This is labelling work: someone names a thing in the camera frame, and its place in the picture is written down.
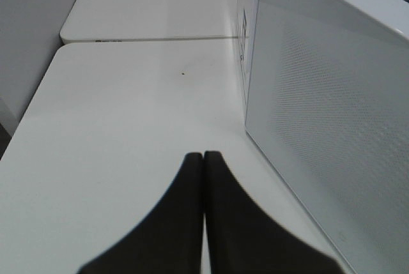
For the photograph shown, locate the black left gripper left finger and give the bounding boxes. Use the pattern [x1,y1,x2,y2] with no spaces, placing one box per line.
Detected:
[79,153,204,273]

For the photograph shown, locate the white microwave door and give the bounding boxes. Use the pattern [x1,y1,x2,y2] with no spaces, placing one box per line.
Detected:
[245,0,408,273]

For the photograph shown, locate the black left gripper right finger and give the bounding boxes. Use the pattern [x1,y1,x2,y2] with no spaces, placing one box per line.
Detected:
[204,151,343,273]

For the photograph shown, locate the white microwave oven body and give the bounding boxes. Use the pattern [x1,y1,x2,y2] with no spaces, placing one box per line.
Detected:
[235,0,259,107]

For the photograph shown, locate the white rear table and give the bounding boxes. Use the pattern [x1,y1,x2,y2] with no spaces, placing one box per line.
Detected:
[59,0,237,44]

